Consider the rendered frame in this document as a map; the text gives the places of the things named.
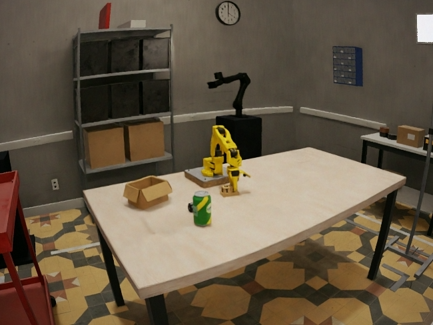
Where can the green soda can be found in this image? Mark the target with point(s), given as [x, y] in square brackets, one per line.
[202, 208]

